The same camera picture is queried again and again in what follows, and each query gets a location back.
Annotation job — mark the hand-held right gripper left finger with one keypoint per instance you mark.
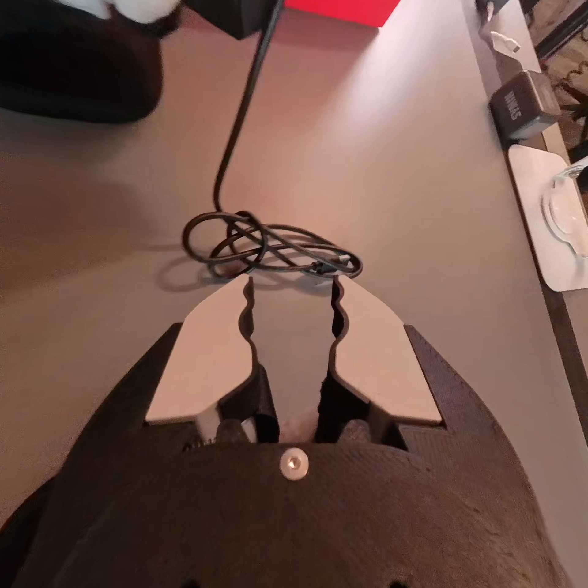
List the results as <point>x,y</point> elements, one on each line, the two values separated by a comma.
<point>202,363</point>

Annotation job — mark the red plastic bin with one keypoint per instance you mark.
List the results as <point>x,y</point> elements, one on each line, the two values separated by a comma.
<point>340,11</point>

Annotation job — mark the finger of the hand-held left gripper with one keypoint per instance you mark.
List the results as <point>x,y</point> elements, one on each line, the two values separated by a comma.
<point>87,7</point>
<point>147,9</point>

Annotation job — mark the black charger box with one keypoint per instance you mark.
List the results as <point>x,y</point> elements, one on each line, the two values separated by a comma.
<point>519,110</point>

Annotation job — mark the black usb hub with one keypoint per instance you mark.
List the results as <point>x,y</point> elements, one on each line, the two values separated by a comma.
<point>229,16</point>

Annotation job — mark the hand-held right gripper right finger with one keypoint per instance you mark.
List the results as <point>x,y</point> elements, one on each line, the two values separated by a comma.
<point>381,363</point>

